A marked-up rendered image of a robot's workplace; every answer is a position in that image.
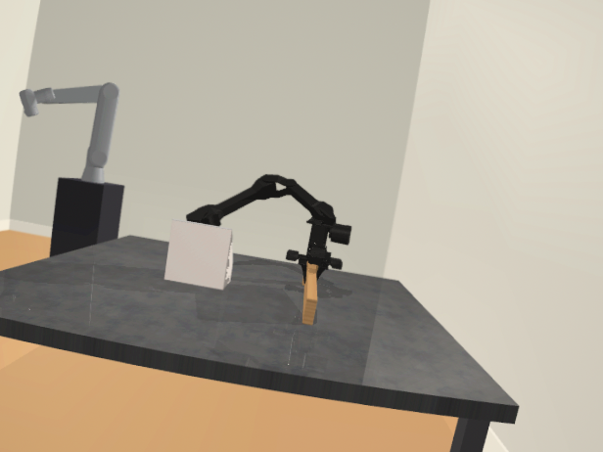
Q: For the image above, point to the long wooden rail with metal hooks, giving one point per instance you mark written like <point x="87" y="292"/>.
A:
<point x="310" y="295"/>

